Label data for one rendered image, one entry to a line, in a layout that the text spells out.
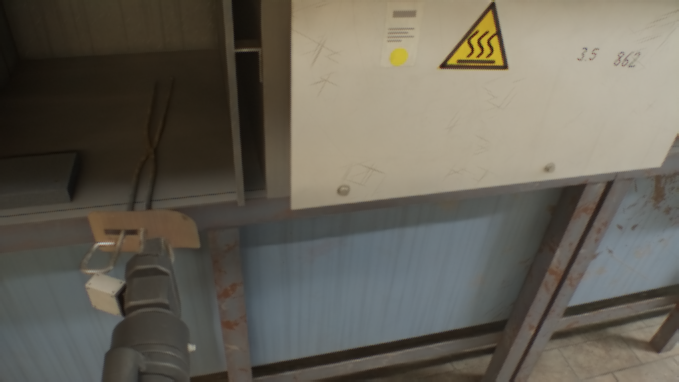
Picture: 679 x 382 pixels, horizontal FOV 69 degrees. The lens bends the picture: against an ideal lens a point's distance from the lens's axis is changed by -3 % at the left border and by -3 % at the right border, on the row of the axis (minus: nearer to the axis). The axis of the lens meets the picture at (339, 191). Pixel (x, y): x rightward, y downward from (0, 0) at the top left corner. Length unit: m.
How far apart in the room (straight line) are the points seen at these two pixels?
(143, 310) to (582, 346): 1.53
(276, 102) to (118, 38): 0.68
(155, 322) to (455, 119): 0.43
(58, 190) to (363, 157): 0.47
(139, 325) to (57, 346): 0.58
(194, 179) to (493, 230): 0.64
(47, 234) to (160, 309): 0.29
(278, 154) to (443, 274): 0.56
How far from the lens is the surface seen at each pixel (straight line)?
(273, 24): 0.67
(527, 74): 0.68
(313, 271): 1.04
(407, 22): 0.58
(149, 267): 0.64
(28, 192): 0.87
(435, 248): 1.11
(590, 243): 1.26
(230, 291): 0.96
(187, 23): 1.31
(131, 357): 0.57
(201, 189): 0.84
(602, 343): 1.94
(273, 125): 0.74
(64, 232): 0.86
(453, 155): 0.70
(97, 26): 1.33
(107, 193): 0.87
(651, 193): 1.37
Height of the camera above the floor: 1.37
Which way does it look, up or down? 38 degrees down
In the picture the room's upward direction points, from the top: 4 degrees clockwise
